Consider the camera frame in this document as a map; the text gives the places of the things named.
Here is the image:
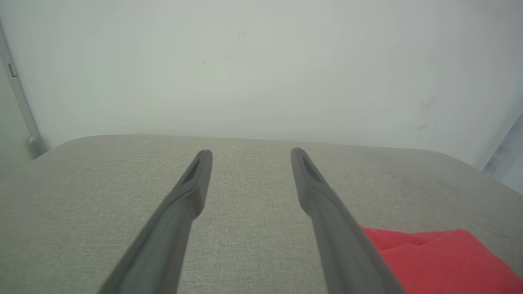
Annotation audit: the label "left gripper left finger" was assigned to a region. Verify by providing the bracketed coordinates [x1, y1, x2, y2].
[97, 149, 213, 294]

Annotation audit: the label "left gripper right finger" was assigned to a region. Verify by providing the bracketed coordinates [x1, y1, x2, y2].
[291, 147, 407, 294]

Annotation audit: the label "red and white shirt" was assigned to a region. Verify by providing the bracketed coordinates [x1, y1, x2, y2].
[361, 226, 523, 294]

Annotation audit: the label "grey metal pole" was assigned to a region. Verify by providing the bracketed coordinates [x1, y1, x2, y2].
[0, 24, 45, 160]

